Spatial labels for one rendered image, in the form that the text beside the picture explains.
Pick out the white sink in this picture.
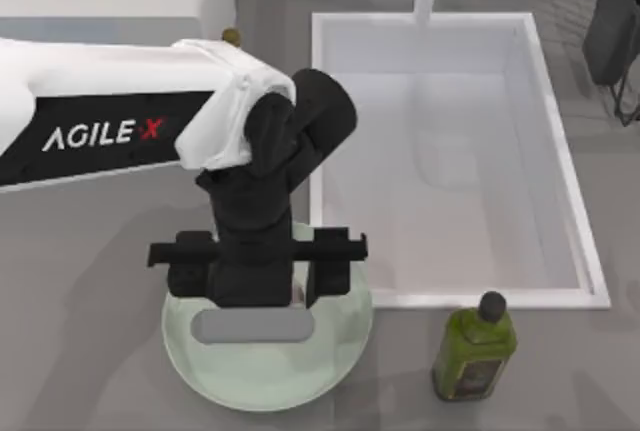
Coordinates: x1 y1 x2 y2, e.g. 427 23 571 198
308 11 613 312

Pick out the green bottle with black cap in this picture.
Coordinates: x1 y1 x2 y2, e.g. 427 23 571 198
431 290 518 403

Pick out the pale green glass plate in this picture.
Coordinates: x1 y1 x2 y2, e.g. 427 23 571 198
160 220 376 400

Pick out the black wire rack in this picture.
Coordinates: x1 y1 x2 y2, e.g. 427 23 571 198
581 0 640 128

